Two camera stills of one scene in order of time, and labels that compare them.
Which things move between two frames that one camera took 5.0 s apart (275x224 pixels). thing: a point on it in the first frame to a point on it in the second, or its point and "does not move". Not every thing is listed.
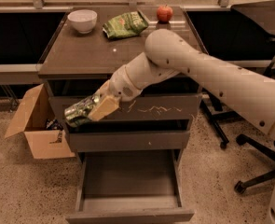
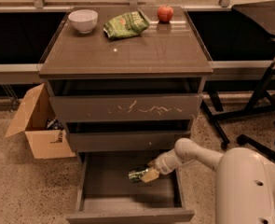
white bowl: x=83 y=20 does not move
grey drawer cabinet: x=154 y=127 does not move
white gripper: x=120 y=85 to x=162 y=164
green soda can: x=77 y=113 to x=135 y=176
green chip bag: x=125 y=25 does not move
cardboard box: x=46 y=133 does not move
